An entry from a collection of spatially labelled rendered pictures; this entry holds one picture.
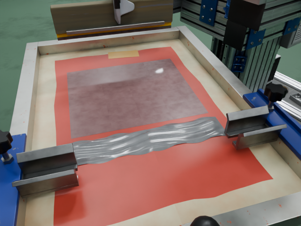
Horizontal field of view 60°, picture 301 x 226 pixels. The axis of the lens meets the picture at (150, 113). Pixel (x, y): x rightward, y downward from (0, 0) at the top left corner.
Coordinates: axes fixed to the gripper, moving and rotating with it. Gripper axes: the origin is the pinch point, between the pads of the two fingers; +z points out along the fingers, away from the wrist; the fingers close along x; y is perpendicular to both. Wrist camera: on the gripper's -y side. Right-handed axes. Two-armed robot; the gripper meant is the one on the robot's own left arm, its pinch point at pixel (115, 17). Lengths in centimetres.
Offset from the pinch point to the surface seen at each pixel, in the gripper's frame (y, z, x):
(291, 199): 18, 11, -62
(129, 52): 4.4, 14.0, 4.0
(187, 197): 3, 14, -55
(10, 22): -105, 108, 330
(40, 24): -64, 109, 309
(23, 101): -27.3, 10.5, -21.3
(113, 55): -1.4, 14.0, 3.5
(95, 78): -9.0, 14.0, -9.8
